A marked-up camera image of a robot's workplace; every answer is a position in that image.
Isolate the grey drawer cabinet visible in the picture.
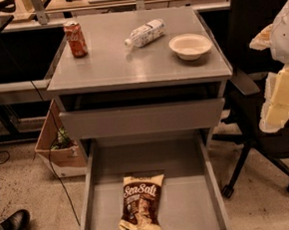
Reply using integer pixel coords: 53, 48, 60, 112
48, 7, 232, 147

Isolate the grey top drawer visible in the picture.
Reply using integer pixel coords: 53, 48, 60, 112
60, 98, 224, 139

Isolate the black office chair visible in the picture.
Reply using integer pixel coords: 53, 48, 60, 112
199, 0, 289, 198

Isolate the clear plastic water bottle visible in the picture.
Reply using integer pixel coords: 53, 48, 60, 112
124, 19, 165, 48

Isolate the red soda can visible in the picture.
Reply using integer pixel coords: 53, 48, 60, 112
64, 21, 88, 58

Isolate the cardboard box with trash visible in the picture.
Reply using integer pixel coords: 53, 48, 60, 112
34, 100, 87, 177

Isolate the brown sea salt chip bag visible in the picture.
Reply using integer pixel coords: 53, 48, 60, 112
119, 174, 164, 230

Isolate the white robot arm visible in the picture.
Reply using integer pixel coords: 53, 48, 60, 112
250, 0, 289, 133

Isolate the open middle drawer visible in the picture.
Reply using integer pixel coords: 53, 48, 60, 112
81, 133, 231, 230

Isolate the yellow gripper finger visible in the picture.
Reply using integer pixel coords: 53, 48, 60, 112
259, 65, 289, 133
249, 24, 272, 51

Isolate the black floor cable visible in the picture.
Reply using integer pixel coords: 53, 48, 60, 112
25, 76, 82, 230

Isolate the white paper bowl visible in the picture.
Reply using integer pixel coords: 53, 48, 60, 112
168, 34, 213, 61

